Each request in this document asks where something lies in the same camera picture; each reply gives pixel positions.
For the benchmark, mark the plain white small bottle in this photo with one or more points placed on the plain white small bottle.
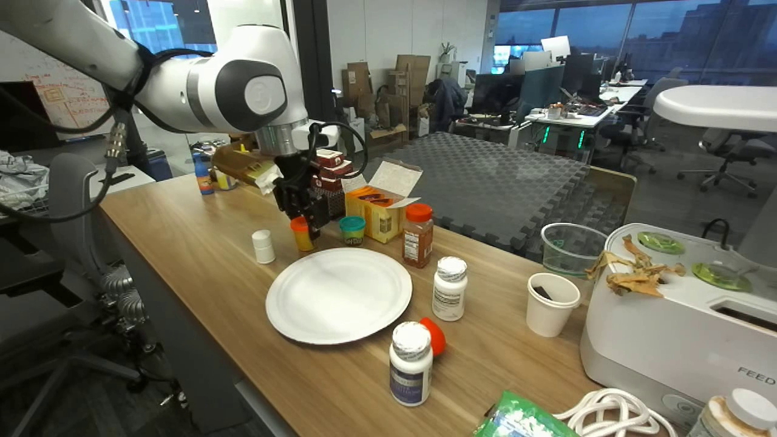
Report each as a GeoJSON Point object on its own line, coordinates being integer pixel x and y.
{"type": "Point", "coordinates": [263, 246]}

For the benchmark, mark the black stand pole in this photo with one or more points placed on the black stand pole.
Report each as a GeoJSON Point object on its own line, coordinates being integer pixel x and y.
{"type": "Point", "coordinates": [138, 153]}

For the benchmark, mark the black computer monitor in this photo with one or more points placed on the black computer monitor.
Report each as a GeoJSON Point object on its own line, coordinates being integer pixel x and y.
{"type": "Point", "coordinates": [518, 88]}

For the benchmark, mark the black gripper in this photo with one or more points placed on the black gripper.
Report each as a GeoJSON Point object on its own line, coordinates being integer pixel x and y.
{"type": "Point", "coordinates": [303, 186]}

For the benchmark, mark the white backed monitor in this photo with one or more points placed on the white backed monitor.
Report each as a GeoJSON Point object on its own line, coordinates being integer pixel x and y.
{"type": "Point", "coordinates": [555, 46]}

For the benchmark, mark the grey foam floor mat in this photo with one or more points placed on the grey foam floor mat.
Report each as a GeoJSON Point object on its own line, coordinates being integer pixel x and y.
{"type": "Point", "coordinates": [500, 186]}

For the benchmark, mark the white paper plate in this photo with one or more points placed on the white paper plate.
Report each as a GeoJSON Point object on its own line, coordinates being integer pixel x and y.
{"type": "Point", "coordinates": [340, 295]}

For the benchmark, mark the white pill bottle pale label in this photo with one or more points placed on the white pill bottle pale label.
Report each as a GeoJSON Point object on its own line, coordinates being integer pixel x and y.
{"type": "Point", "coordinates": [450, 290]}

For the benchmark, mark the white plastic appliance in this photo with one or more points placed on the white plastic appliance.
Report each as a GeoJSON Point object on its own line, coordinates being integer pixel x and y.
{"type": "Point", "coordinates": [681, 340]}

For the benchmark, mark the black grey office chair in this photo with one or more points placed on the black grey office chair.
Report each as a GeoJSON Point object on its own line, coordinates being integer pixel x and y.
{"type": "Point", "coordinates": [76, 220]}

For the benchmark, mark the green packet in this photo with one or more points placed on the green packet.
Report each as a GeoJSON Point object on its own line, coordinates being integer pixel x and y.
{"type": "Point", "coordinates": [518, 417]}

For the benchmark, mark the white pill bottle blue label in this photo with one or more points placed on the white pill bottle blue label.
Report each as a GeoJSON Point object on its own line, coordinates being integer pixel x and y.
{"type": "Point", "coordinates": [411, 364]}

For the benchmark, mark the small glass jar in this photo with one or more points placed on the small glass jar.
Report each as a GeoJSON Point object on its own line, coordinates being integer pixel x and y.
{"type": "Point", "coordinates": [223, 181]}

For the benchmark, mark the clear plastic cup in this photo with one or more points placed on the clear plastic cup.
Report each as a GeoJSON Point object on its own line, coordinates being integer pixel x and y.
{"type": "Point", "coordinates": [570, 251]}

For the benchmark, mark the white side shelf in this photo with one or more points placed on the white side shelf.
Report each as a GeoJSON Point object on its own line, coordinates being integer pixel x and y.
{"type": "Point", "coordinates": [129, 181]}

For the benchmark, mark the yellow open cardboard box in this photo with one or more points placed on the yellow open cardboard box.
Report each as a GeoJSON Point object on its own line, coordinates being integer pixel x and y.
{"type": "Point", "coordinates": [382, 213]}

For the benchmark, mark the yellow tub orange lid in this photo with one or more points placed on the yellow tub orange lid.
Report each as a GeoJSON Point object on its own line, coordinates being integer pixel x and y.
{"type": "Point", "coordinates": [302, 239]}

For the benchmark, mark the dark office chair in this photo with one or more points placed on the dark office chair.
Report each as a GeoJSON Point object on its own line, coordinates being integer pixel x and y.
{"type": "Point", "coordinates": [728, 158]}

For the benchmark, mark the spice jar orange lid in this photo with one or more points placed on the spice jar orange lid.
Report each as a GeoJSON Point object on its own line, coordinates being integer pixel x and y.
{"type": "Point", "coordinates": [418, 237]}

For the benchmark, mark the small brown cardboard box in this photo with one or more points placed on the small brown cardboard box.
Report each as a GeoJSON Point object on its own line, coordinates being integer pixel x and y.
{"type": "Point", "coordinates": [356, 86]}

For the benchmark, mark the tan bottle white lid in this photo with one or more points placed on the tan bottle white lid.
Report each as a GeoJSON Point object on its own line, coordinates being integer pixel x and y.
{"type": "Point", "coordinates": [732, 415]}

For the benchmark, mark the crumpled grey cloth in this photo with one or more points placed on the crumpled grey cloth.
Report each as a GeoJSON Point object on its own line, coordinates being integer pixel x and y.
{"type": "Point", "coordinates": [19, 182]}

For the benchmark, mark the white paper cup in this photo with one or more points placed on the white paper cup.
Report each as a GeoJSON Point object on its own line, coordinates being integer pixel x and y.
{"type": "Point", "coordinates": [551, 307]}

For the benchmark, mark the large brown cardboard box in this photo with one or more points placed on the large brown cardboard box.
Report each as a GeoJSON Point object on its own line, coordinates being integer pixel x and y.
{"type": "Point", "coordinates": [414, 75]}

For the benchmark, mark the dried brown plant scraps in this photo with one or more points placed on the dried brown plant scraps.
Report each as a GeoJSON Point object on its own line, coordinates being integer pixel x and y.
{"type": "Point", "coordinates": [638, 271]}

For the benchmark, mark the red white flat box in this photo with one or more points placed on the red white flat box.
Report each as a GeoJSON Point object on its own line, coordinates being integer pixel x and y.
{"type": "Point", "coordinates": [337, 171]}
{"type": "Point", "coordinates": [336, 186]}
{"type": "Point", "coordinates": [329, 156]}

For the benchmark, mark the white round table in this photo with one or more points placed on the white round table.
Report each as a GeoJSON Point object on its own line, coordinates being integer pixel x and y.
{"type": "Point", "coordinates": [711, 109]}

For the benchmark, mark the blue small container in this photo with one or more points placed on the blue small container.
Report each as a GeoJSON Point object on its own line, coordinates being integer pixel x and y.
{"type": "Point", "coordinates": [203, 173]}

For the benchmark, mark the grey patterned box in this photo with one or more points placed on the grey patterned box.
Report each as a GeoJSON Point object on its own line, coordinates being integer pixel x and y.
{"type": "Point", "coordinates": [337, 203]}

